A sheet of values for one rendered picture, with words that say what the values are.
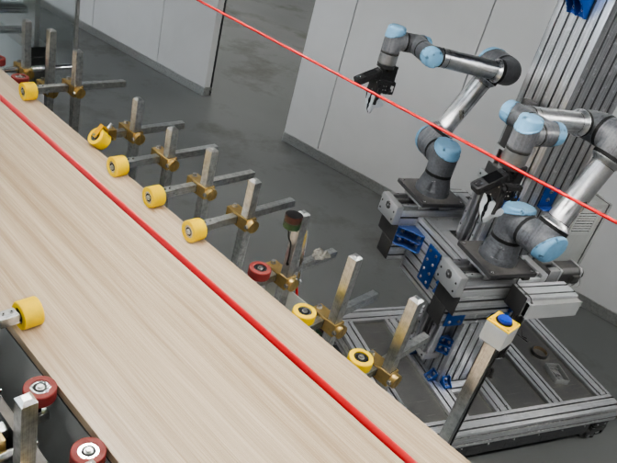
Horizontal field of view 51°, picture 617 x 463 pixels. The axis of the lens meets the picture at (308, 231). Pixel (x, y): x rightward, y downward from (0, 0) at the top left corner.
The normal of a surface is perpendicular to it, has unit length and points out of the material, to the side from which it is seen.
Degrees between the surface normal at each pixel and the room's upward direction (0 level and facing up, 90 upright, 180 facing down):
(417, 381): 0
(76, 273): 0
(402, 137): 90
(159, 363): 0
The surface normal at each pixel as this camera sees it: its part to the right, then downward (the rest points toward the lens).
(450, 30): -0.60, 0.28
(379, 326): 0.24, -0.83
